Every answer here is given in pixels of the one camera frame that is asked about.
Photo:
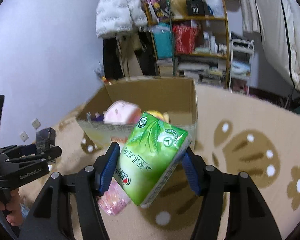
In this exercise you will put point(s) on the teal bag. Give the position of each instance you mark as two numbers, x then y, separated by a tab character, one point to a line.
162	38

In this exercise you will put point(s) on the red patterned bag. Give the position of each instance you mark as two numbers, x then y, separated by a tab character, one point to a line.
184	38

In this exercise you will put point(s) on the pink plastic bundle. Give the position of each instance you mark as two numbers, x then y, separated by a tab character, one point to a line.
114	200

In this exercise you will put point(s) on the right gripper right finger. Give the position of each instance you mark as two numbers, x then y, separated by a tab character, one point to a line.
249	215

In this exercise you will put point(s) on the blonde wig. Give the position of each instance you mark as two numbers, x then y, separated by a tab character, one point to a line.
178	8

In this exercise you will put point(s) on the green tissue pack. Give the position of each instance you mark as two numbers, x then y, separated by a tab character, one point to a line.
149	157

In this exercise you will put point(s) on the stack of books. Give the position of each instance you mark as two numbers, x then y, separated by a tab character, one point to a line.
204	70

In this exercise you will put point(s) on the yellow plush toy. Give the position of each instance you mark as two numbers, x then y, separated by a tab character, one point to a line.
162	116

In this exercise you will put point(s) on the black box with 40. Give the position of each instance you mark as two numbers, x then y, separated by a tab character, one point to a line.
195	7

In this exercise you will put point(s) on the white puffer jacket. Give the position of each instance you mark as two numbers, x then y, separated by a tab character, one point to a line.
119	17

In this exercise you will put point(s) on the white rolling cart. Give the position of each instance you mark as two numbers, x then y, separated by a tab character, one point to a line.
241	58

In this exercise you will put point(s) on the person's left hand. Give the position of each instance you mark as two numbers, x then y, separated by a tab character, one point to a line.
15	216

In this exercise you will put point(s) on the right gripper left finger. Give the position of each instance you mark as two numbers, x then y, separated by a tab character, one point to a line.
50	216

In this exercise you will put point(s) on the cardboard storage box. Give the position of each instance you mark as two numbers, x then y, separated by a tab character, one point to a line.
175	96

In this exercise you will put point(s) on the white wall switch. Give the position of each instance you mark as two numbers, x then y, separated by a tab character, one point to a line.
23	136

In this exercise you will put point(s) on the beige trench coat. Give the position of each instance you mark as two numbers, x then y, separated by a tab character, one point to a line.
127	45

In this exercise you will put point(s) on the wooden bookshelf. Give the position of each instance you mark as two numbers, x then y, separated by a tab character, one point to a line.
213	39

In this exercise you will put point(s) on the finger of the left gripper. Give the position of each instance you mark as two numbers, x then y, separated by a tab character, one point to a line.
26	149

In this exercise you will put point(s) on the black purple printed bag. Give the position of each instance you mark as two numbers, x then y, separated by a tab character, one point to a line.
159	11

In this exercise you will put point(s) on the white wall socket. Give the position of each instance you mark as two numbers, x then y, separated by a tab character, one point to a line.
35	123

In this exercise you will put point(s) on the snack bag by wall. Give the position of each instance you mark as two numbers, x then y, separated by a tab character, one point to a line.
99	72

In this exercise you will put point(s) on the black tissue pack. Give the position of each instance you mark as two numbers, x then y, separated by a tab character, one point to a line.
45	139

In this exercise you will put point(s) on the pink roll plush pillow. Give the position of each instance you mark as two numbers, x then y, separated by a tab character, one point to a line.
121	113

